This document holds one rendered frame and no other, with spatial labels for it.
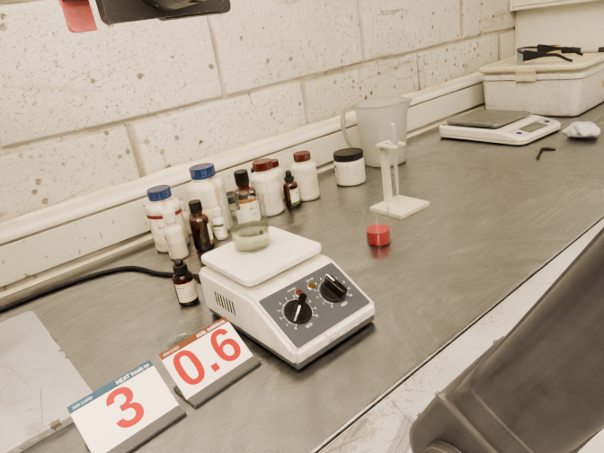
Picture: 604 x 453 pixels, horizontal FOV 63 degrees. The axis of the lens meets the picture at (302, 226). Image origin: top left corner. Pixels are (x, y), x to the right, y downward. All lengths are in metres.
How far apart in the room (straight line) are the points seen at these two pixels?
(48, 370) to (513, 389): 0.56
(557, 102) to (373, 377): 1.20
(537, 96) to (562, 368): 1.41
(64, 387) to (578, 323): 0.55
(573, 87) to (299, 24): 0.77
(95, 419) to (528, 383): 0.42
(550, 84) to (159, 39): 1.06
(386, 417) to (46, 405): 0.37
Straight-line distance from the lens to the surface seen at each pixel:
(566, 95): 1.59
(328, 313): 0.59
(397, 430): 0.50
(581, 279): 0.22
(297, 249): 0.63
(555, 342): 0.24
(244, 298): 0.59
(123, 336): 0.72
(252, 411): 0.54
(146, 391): 0.57
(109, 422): 0.56
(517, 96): 1.65
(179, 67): 1.07
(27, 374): 0.71
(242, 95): 1.15
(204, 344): 0.59
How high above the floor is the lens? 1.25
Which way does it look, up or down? 22 degrees down
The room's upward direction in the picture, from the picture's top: 9 degrees counter-clockwise
